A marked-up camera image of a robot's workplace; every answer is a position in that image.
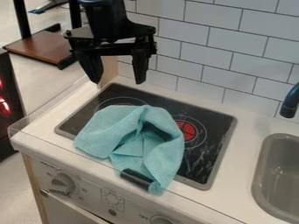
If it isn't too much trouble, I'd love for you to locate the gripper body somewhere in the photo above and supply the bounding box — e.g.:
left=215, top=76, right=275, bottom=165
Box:
left=63, top=17, right=158, bottom=58

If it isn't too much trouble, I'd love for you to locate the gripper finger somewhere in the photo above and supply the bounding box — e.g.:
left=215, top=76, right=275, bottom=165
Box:
left=75, top=52, right=106, bottom=85
left=130, top=50, right=152, bottom=86

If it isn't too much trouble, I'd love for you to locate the brown wooden stand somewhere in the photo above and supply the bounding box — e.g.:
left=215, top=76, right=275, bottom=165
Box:
left=1, top=0, right=85, bottom=71

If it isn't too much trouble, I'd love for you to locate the light blue cloth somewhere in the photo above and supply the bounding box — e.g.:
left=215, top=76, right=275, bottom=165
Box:
left=72, top=104, right=186, bottom=196

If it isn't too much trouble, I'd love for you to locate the toy stove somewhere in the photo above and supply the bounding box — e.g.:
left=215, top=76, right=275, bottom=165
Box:
left=53, top=82, right=239, bottom=192

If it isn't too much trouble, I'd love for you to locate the tap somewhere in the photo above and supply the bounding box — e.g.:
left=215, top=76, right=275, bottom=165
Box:
left=279, top=82, right=299, bottom=119

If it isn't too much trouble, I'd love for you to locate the toy sink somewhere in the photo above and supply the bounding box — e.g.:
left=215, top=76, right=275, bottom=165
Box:
left=251, top=133, right=299, bottom=224

